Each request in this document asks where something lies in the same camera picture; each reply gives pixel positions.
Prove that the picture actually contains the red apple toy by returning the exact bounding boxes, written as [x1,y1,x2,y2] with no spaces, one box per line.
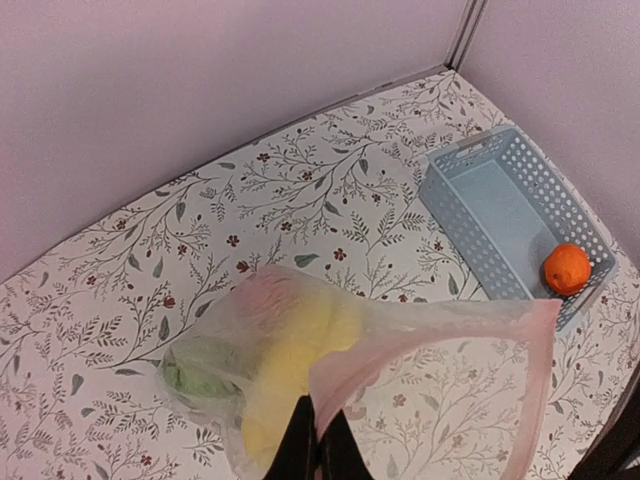
[234,273,296,319]

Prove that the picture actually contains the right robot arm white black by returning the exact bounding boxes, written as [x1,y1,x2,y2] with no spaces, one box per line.
[568,366,639,480]

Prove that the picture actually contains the right aluminium frame post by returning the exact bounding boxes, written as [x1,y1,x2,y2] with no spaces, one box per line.
[443,0,489,71]

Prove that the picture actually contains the clear zip top bag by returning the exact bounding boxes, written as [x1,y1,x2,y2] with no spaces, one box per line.
[158,266,561,479]

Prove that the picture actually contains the orange toy fruit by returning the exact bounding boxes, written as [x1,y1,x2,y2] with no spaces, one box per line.
[543,244,592,297]

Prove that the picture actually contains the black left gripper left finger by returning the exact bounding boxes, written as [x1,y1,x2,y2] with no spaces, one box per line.
[263,395,318,480]

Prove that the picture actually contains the green watermelon toy ball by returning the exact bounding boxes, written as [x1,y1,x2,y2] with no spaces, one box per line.
[160,336,256,411]

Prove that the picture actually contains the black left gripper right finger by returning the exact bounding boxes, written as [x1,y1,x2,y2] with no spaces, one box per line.
[319,410,374,480]

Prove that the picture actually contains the yellow banana toy bunch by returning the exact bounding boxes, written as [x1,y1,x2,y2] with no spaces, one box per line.
[241,293,363,469]

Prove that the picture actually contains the floral patterned table mat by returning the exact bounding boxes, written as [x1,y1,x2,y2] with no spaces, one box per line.
[1,71,639,479]

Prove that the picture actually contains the light blue plastic basket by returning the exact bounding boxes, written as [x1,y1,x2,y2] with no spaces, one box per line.
[419,126,618,335]

